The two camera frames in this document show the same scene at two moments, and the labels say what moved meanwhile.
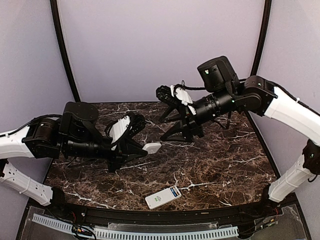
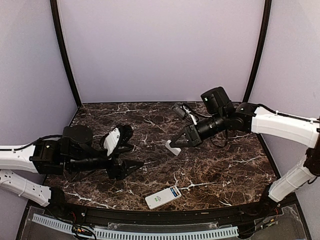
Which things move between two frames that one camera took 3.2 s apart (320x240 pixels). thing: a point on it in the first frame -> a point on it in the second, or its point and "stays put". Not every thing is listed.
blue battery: x=173 y=192 stays put
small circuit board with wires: x=77 y=229 stays put
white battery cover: x=152 y=147 -> x=175 y=150
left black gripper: x=124 y=149 -> x=121 y=172
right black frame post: x=262 y=39 stays put
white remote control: x=163 y=196 stays put
